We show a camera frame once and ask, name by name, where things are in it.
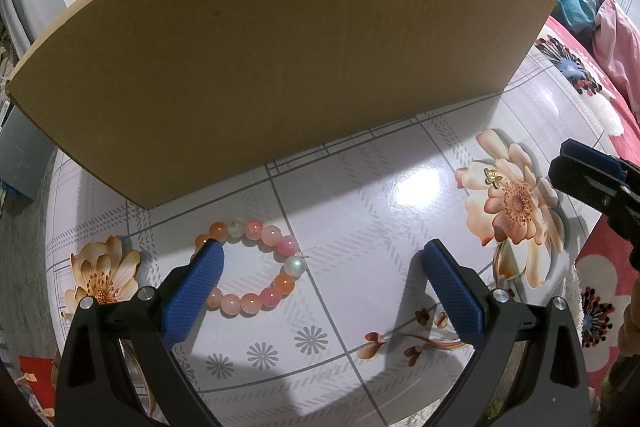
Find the plain pink cloth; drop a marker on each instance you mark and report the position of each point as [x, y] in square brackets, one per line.
[620, 52]

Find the grey storage box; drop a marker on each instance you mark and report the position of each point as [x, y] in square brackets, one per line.
[20, 157]

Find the brown cardboard box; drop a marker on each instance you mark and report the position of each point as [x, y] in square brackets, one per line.
[275, 57]

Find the pink floral blanket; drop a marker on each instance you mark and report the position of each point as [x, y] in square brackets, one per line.
[595, 237]

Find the gold clover earring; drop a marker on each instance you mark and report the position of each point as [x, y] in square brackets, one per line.
[494, 179]

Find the red gift bag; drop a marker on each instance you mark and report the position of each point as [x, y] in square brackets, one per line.
[37, 377]

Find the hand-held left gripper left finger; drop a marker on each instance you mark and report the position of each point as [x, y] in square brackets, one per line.
[197, 292]

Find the green fuzzy garment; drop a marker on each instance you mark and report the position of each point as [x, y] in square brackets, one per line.
[625, 387]

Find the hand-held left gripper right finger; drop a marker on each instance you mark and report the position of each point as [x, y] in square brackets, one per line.
[452, 292]

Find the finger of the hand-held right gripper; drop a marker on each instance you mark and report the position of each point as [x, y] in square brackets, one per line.
[590, 154]
[585, 182]

